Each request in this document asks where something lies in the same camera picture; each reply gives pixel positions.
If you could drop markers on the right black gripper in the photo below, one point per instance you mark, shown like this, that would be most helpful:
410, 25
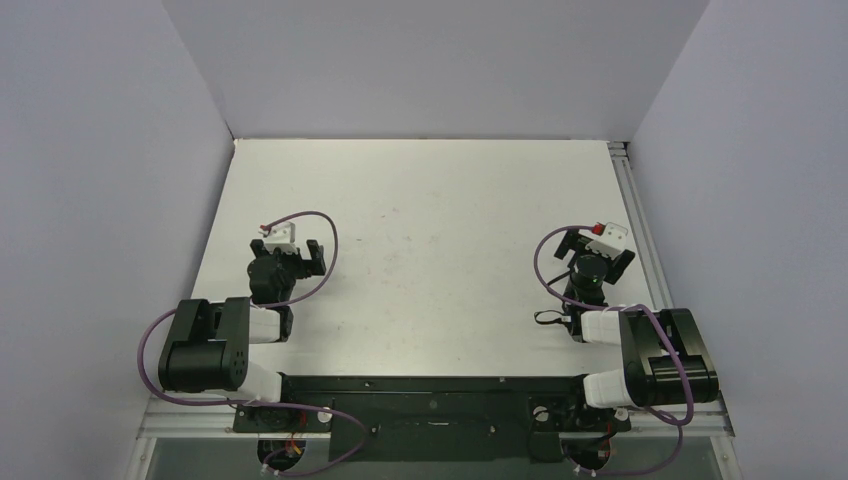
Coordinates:
568, 243

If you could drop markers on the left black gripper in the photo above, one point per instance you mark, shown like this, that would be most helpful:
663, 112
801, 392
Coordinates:
307, 268

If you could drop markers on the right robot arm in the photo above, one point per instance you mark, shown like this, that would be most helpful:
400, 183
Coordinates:
664, 360

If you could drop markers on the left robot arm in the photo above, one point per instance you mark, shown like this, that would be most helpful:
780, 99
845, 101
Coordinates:
207, 346

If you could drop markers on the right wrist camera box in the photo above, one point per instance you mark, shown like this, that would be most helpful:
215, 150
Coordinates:
608, 240

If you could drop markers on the aluminium rail frame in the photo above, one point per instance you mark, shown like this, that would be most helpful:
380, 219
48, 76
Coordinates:
438, 245

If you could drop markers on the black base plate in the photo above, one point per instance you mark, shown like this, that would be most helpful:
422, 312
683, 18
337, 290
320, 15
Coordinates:
422, 419

